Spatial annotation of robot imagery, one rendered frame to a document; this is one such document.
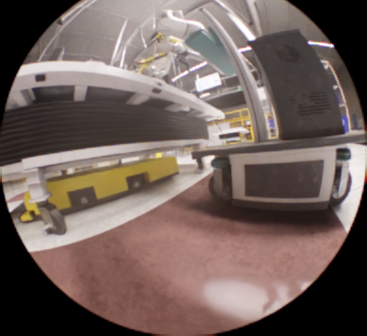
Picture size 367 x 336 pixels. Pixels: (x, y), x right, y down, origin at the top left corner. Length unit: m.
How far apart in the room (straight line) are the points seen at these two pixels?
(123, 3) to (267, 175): 10.36
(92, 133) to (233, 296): 0.98
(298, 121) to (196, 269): 0.61
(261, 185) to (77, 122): 1.03
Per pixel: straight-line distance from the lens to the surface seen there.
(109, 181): 0.98
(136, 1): 10.12
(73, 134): 0.83
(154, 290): 0.38
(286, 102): 0.53
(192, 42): 0.88
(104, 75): 0.66
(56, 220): 0.75
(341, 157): 0.62
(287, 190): 0.48
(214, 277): 0.37
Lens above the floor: 0.35
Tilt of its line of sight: 2 degrees down
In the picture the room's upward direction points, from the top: 8 degrees counter-clockwise
